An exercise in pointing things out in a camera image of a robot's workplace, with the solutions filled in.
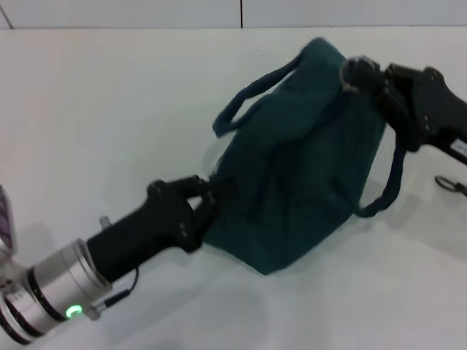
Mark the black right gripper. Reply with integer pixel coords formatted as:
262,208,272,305
341,56,467,161

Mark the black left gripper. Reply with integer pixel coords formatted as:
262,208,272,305
86,175,220,284

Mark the dark teal insulated lunch bag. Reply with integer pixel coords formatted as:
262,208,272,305
202,36,406,276

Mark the right arm cable with plug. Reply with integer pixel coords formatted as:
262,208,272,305
434,175,467,198

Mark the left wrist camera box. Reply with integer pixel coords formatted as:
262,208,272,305
0,185,19,289

